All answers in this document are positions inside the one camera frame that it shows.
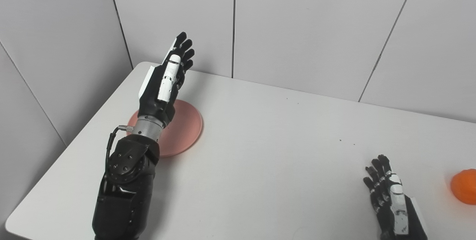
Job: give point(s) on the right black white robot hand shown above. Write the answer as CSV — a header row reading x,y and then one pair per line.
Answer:
x,y
396,210

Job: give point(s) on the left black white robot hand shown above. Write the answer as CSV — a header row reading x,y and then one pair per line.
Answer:
x,y
154,99

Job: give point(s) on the pink round plate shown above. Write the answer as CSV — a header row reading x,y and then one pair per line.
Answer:
x,y
186,128

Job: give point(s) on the orange fruit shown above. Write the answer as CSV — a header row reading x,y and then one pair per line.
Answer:
x,y
465,188

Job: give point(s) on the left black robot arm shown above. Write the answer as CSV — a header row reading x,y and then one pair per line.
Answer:
x,y
126,188

